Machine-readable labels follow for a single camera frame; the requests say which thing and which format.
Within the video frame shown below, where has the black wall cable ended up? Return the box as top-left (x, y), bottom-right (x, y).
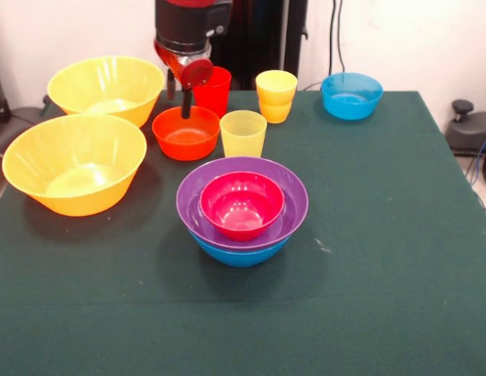
top-left (328, 0), bottom-right (346, 74)

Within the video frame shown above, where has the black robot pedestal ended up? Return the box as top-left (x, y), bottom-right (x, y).
top-left (209, 0), bottom-right (309, 92)

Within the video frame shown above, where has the large orange bowl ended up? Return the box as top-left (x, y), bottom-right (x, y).
top-left (46, 55), bottom-right (166, 128)
top-left (2, 114), bottom-right (148, 217)

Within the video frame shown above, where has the pale yellow translucent cup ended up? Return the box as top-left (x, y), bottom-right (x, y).
top-left (219, 110), bottom-right (268, 160)

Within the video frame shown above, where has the purple bowl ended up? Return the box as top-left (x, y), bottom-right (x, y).
top-left (176, 156), bottom-right (310, 252)

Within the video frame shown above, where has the red cup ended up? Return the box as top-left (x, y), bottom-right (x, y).
top-left (192, 66), bottom-right (232, 119)

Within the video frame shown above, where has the small light blue bowl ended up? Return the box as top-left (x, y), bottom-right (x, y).
top-left (320, 72), bottom-right (384, 121)

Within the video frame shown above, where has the dark green table cloth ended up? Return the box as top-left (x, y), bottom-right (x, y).
top-left (0, 89), bottom-right (486, 376)

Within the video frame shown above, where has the small red-orange bowl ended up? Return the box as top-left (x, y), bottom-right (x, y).
top-left (151, 105), bottom-right (221, 161)

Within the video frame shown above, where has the small pink bowl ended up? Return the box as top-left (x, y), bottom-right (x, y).
top-left (198, 171), bottom-right (286, 242)

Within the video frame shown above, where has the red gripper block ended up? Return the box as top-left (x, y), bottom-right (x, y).
top-left (154, 38), bottom-right (215, 120)

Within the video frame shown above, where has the yellow stepped cup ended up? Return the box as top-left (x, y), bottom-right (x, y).
top-left (255, 70), bottom-right (299, 125)

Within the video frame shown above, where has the black tripod base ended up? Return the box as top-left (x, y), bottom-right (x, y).
top-left (448, 99), bottom-right (486, 157)
top-left (0, 96), bottom-right (52, 154)

